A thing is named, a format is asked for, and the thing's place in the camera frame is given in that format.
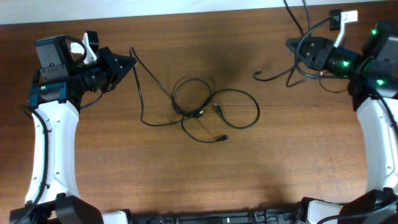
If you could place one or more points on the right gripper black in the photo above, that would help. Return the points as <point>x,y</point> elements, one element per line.
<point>318,58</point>

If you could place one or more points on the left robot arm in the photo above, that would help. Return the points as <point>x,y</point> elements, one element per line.
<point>70,67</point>

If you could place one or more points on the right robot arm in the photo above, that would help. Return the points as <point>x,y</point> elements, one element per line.
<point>373,88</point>

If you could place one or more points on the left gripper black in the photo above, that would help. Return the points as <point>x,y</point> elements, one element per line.
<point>110,62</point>

